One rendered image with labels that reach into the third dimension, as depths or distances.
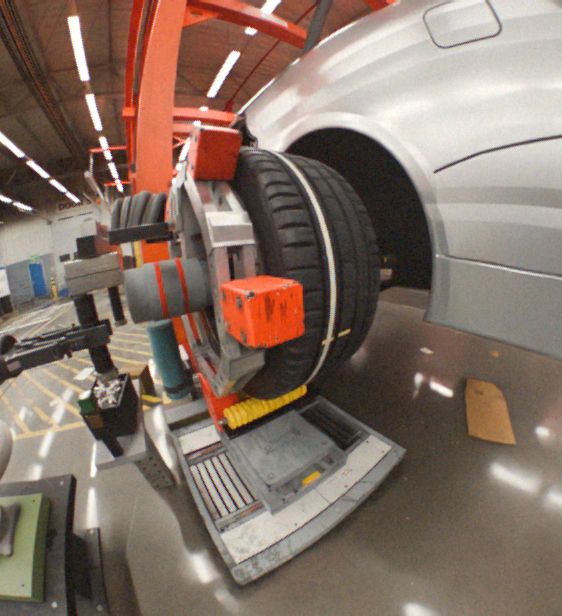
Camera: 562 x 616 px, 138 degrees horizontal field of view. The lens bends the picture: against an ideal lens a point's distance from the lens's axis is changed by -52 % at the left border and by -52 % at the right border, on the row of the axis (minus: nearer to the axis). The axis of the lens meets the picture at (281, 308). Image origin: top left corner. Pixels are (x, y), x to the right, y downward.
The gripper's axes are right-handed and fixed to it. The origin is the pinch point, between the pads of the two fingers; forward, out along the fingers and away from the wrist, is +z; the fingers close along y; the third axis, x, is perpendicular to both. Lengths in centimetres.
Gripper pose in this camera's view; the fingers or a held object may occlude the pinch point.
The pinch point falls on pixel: (91, 334)
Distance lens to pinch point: 41.8
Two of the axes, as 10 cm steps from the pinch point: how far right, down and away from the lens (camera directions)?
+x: -0.6, -9.5, -2.9
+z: 8.2, -2.1, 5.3
